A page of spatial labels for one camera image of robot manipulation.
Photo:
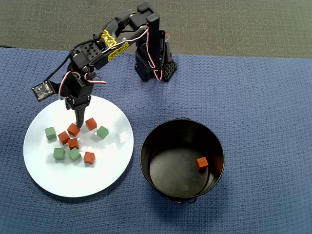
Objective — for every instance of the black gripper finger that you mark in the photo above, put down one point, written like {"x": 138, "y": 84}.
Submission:
{"x": 80, "y": 114}

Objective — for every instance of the red cube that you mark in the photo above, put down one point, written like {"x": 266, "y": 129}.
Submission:
{"x": 89, "y": 158}
{"x": 64, "y": 137}
{"x": 202, "y": 163}
{"x": 73, "y": 143}
{"x": 91, "y": 123}
{"x": 73, "y": 130}

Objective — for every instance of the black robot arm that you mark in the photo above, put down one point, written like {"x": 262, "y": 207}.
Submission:
{"x": 153, "y": 44}

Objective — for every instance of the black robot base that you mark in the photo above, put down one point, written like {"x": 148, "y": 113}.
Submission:
{"x": 169, "y": 69}

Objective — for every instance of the white round plate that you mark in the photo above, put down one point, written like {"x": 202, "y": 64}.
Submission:
{"x": 73, "y": 178}

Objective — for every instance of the green cube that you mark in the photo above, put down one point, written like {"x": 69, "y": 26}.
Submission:
{"x": 102, "y": 132}
{"x": 59, "y": 154}
{"x": 74, "y": 154}
{"x": 50, "y": 133}

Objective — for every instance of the black round metal pot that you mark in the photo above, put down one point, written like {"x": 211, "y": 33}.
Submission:
{"x": 175, "y": 170}

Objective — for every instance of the blue woven cloth mat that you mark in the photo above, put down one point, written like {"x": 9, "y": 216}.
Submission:
{"x": 256, "y": 122}

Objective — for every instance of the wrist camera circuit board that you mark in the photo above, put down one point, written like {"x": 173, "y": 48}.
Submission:
{"x": 43, "y": 90}

